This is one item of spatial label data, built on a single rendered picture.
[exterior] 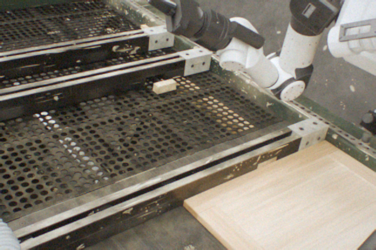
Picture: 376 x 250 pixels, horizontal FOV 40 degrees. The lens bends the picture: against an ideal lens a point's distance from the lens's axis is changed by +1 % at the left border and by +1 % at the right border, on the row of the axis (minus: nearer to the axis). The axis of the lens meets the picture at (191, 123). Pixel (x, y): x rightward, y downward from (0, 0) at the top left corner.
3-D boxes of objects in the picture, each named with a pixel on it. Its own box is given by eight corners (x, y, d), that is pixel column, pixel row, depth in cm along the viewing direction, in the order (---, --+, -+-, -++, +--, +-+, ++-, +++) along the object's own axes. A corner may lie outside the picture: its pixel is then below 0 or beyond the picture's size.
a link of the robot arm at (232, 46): (202, 19, 126) (235, 36, 133) (195, 58, 123) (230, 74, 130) (233, 4, 118) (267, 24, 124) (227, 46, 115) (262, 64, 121)
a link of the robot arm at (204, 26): (182, -23, 116) (221, 0, 123) (157, 4, 122) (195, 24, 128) (187, 16, 109) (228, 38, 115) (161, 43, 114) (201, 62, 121)
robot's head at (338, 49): (349, 27, 112) (326, 26, 107) (393, 19, 105) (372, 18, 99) (351, 57, 113) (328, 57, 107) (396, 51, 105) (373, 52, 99)
